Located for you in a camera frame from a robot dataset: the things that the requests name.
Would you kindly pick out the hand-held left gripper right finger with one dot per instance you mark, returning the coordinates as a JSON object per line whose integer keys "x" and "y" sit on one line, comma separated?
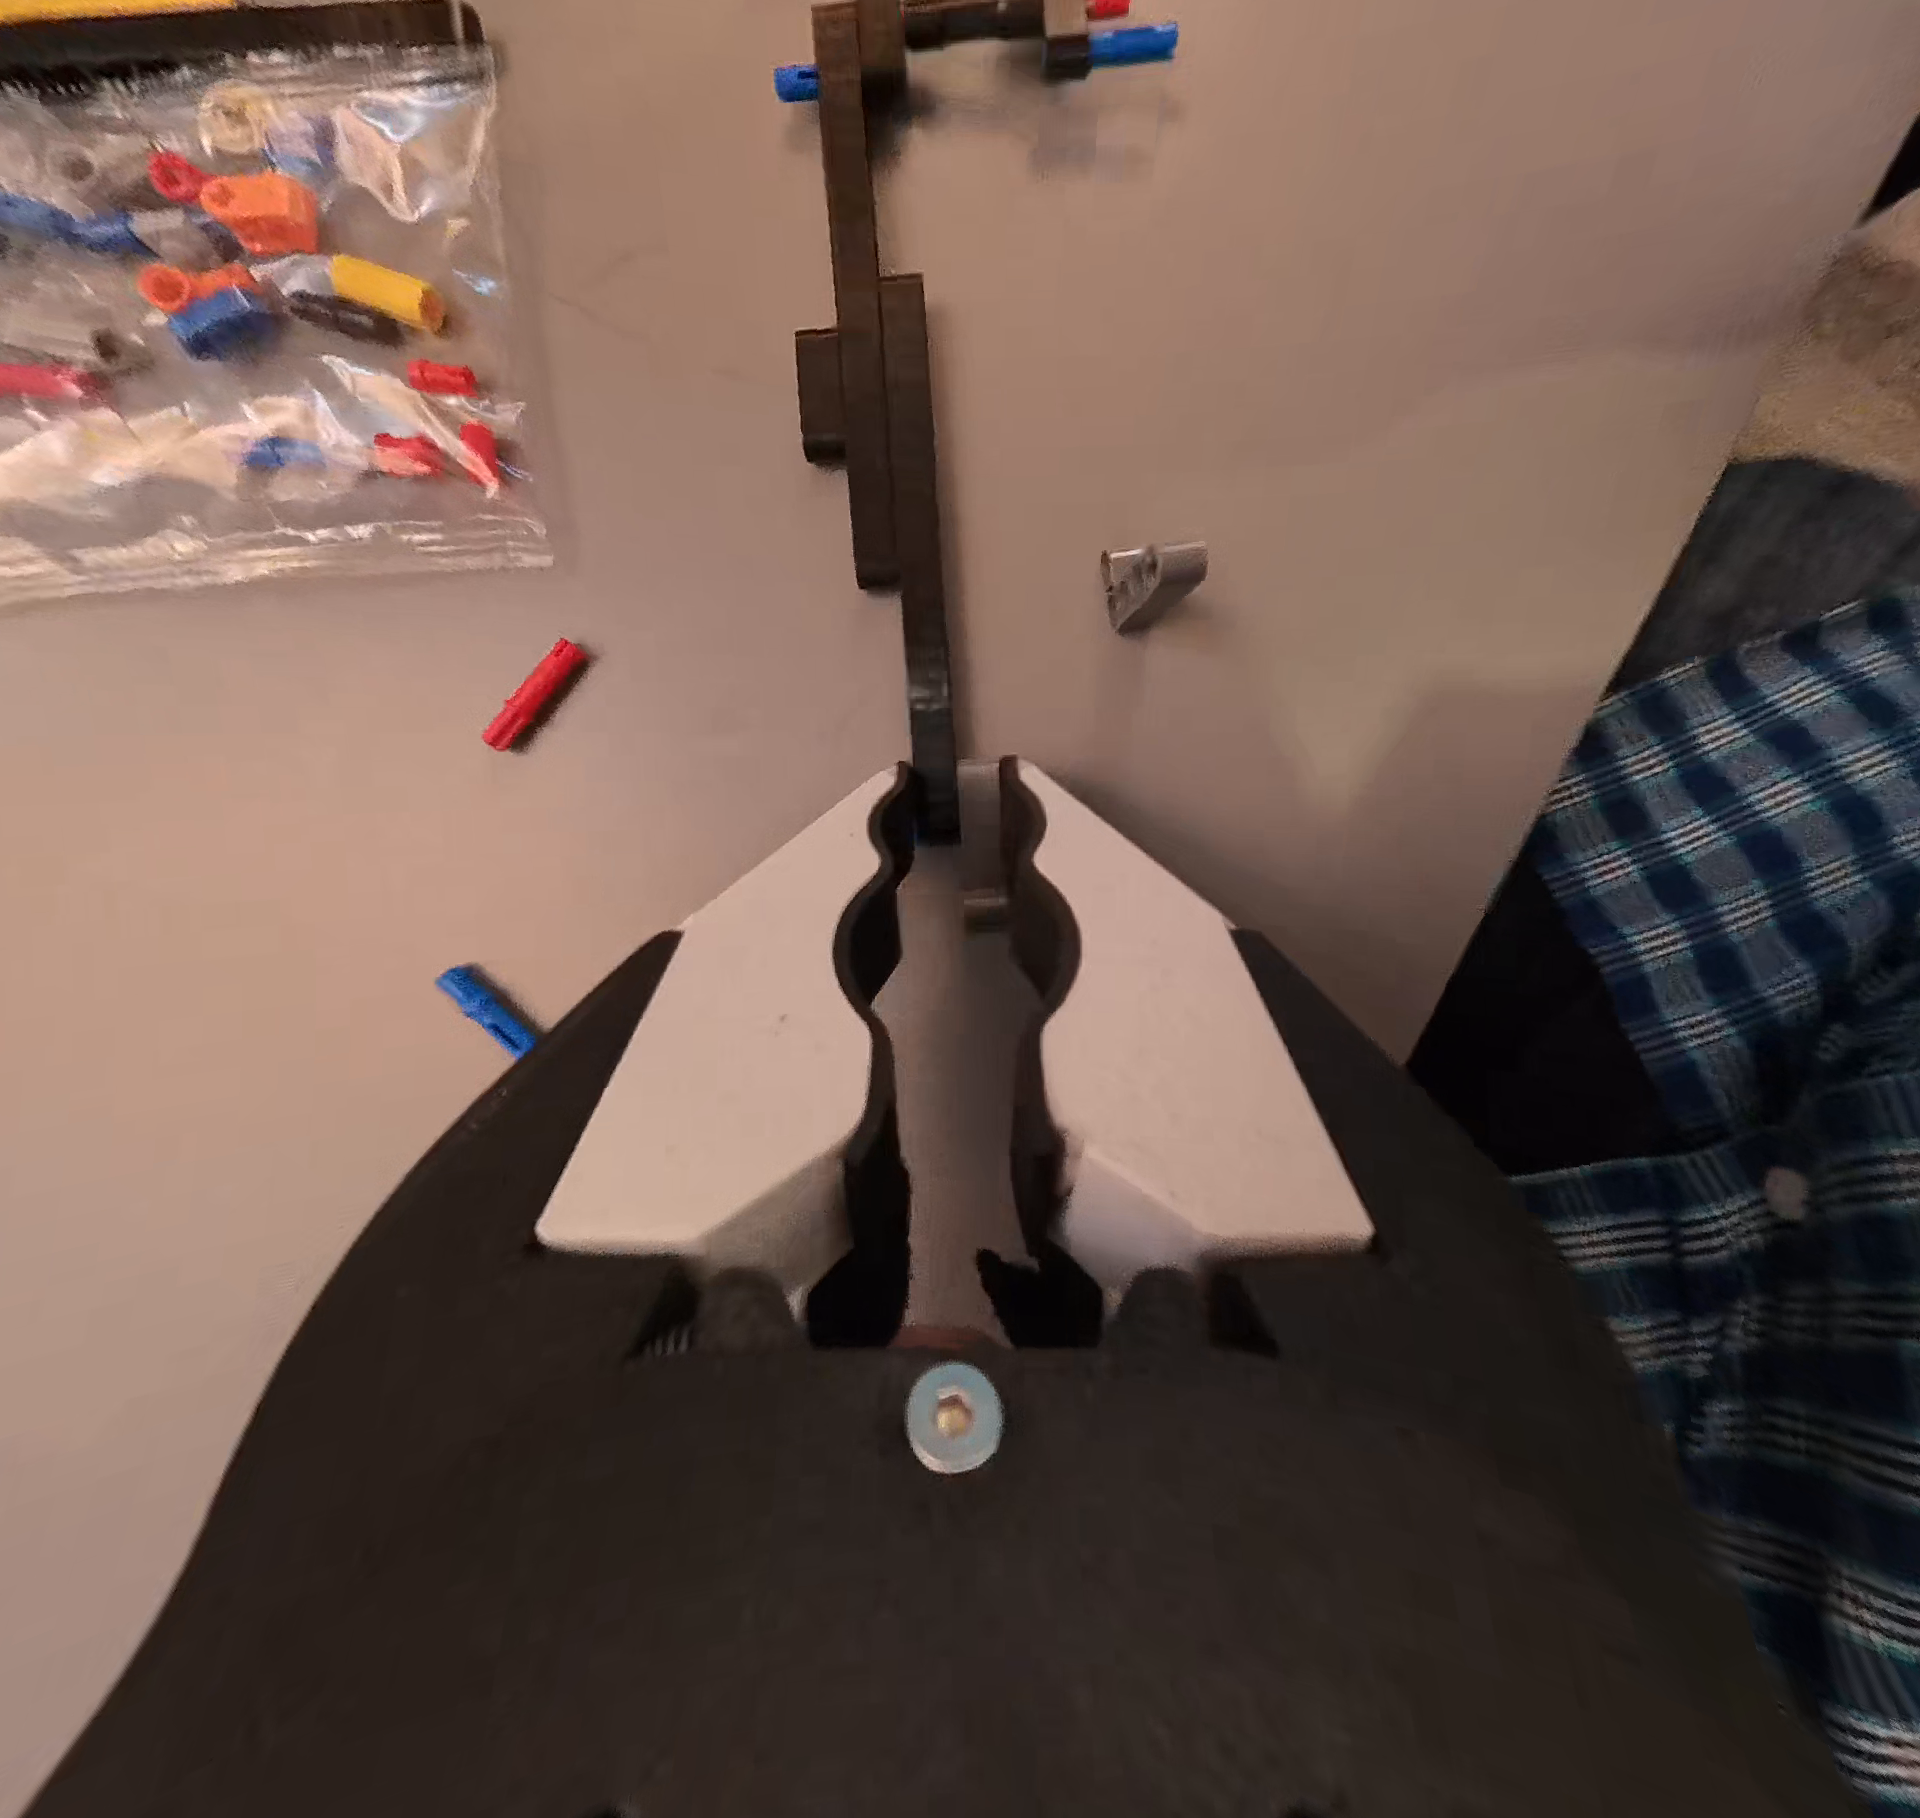
{"x": 1201, "y": 1083}

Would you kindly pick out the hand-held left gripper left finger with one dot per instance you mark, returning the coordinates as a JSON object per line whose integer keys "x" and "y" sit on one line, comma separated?
{"x": 721, "y": 1083}

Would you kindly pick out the black lego assembly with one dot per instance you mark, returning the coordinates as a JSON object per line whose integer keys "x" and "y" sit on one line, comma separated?
{"x": 884, "y": 422}

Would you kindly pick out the blue lego pin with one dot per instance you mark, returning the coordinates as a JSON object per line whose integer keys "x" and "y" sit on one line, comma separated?
{"x": 480, "y": 1004}

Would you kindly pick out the red lego pin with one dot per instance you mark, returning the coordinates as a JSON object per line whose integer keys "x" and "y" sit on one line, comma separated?
{"x": 536, "y": 692}

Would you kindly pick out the grey lego connector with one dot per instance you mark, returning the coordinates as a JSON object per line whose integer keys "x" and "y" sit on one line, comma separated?
{"x": 1148, "y": 588}

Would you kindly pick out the clear bag of colourful lego pieces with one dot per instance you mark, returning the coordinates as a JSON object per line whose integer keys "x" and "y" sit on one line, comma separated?
{"x": 374, "y": 499}

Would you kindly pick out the long black lego beam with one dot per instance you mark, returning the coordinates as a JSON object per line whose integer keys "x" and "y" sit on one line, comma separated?
{"x": 301, "y": 31}

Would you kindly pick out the yellow lego beam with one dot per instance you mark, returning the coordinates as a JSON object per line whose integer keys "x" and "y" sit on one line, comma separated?
{"x": 121, "y": 3}

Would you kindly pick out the blue plaid shirt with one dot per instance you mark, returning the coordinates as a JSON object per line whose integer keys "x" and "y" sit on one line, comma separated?
{"x": 1771, "y": 873}

